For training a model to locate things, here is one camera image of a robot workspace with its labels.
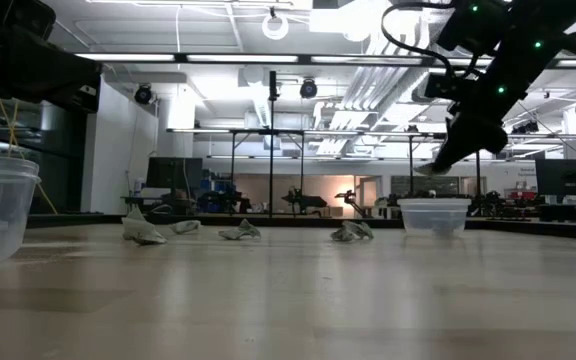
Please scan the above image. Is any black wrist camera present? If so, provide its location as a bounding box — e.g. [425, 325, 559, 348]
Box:
[0, 0, 57, 42]
[436, 0, 512, 55]

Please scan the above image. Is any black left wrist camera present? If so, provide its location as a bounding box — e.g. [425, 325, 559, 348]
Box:
[0, 0, 57, 42]

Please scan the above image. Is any yellow extension cable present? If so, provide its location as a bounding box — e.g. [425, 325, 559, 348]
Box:
[0, 98, 60, 216]

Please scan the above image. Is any black tripod stand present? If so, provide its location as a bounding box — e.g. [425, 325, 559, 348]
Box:
[267, 69, 281, 219]

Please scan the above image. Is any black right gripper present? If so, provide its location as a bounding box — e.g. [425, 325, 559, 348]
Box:
[432, 92, 512, 171]

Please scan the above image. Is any white hanging ring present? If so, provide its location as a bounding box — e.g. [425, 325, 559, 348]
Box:
[261, 12, 290, 42]

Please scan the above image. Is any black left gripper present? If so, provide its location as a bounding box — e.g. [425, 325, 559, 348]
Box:
[0, 37, 102, 114]

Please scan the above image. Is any black computer monitor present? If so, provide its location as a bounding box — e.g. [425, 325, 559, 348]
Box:
[146, 156, 204, 191]
[534, 158, 576, 197]

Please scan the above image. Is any black hanging camera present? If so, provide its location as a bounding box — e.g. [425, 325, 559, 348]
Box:
[299, 77, 319, 100]
[134, 83, 156, 106]

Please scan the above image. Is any green white sweetener packet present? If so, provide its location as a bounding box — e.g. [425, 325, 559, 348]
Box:
[330, 220, 375, 244]
[217, 218, 262, 241]
[121, 205, 168, 246]
[169, 219, 202, 235]

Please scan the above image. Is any black beam with strip lights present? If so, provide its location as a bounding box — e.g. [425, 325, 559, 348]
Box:
[74, 51, 576, 69]

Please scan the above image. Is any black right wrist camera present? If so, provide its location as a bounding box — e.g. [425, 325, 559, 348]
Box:
[436, 0, 512, 55]

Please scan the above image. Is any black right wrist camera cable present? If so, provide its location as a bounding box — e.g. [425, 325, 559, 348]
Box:
[380, 2, 458, 77]

